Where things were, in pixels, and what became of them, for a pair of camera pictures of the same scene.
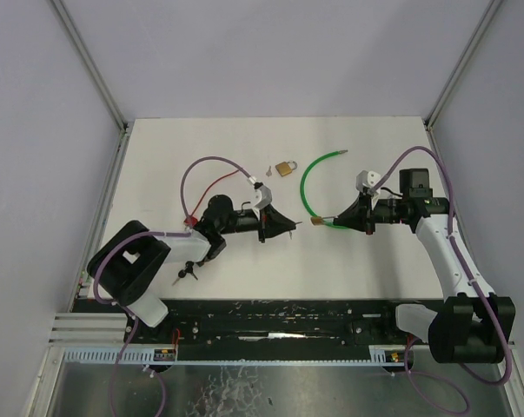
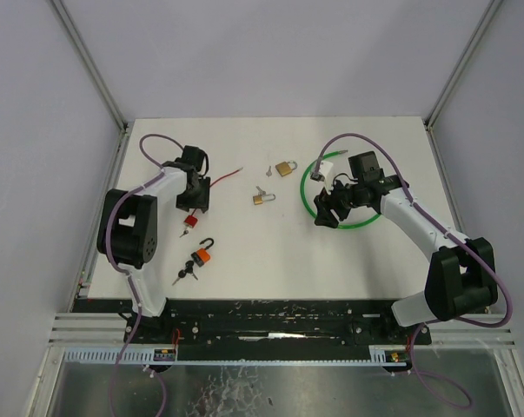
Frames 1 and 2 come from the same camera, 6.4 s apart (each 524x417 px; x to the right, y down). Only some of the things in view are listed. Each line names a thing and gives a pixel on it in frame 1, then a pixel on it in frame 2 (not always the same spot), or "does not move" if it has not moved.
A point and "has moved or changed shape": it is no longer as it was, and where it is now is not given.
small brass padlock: [318, 221] has moved or changed shape
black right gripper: [369, 215] -> [339, 200]
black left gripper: [262, 223] -> [196, 196]
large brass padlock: [285, 168] does not move
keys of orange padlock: [189, 268] does not move
